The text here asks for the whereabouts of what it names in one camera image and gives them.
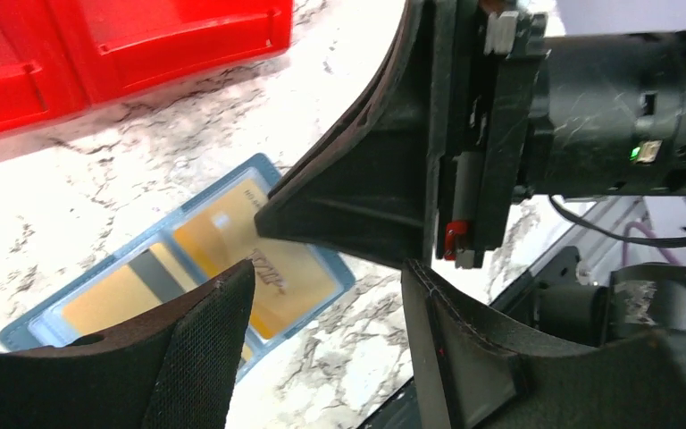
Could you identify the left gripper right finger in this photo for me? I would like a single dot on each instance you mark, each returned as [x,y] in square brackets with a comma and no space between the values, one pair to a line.
[639,382]

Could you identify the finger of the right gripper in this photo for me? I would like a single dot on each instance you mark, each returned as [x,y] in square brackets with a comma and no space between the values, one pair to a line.
[360,189]

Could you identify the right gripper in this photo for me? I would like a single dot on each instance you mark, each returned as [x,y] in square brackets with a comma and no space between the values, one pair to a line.
[571,117]

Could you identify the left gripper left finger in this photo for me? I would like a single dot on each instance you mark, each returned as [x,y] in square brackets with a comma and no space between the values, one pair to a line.
[173,366]

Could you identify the blue leather card holder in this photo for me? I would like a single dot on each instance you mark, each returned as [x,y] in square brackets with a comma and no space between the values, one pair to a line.
[150,270]

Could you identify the gold credit card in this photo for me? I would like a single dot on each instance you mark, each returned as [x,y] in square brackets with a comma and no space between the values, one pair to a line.
[290,279]

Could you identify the right red plastic bin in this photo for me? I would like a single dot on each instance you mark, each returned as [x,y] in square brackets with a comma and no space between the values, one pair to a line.
[123,47]

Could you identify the red plastic bin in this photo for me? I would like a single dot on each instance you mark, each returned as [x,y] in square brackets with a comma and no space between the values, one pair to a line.
[37,79]
[123,47]

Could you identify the middle red plastic bin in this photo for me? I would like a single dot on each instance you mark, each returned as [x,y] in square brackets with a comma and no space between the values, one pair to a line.
[37,79]

